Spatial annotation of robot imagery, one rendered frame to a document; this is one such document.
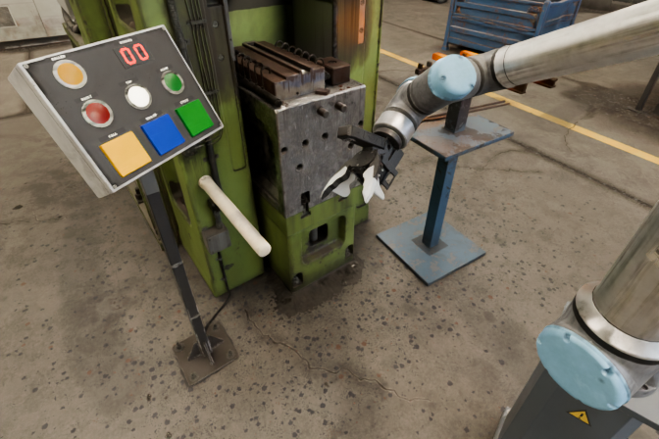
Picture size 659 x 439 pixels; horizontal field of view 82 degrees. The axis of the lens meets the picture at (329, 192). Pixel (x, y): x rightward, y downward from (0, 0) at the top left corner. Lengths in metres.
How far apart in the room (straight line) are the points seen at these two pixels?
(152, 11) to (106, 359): 1.30
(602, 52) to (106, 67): 0.94
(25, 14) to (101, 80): 5.61
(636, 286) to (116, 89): 1.00
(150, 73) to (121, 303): 1.26
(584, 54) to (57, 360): 1.95
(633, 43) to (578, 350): 0.50
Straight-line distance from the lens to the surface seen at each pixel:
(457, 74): 0.85
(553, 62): 0.85
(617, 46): 0.80
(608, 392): 0.81
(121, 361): 1.83
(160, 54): 1.04
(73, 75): 0.93
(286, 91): 1.31
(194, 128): 1.00
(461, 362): 1.71
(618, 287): 0.74
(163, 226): 1.22
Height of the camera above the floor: 1.42
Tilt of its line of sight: 36 degrees down
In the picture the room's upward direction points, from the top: straight up
